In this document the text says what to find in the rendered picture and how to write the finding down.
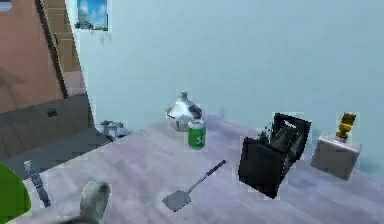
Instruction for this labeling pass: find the grey spatula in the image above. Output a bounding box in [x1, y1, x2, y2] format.
[161, 159, 227, 213]

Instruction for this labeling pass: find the dark grey knife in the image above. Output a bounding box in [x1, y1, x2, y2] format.
[23, 160, 52, 208]

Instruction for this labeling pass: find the brown wooden door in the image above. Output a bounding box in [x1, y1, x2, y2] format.
[34, 0, 88, 99]

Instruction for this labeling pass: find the black toaster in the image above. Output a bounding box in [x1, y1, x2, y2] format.
[237, 112, 313, 200]

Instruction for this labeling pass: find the grey box with gold statue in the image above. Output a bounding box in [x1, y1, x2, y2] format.
[310, 112, 362, 181]

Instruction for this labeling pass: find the green can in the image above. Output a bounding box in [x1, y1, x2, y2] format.
[187, 118, 207, 151]

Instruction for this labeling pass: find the framed blue picture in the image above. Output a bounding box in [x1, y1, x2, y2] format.
[74, 0, 110, 32]

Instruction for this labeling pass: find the silver kettle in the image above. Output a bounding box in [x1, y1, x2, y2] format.
[165, 90, 203, 133]

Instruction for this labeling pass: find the green round object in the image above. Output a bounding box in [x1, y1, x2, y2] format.
[0, 161, 32, 224]

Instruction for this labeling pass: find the grey faucet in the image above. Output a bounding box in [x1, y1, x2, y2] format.
[98, 120, 132, 141]

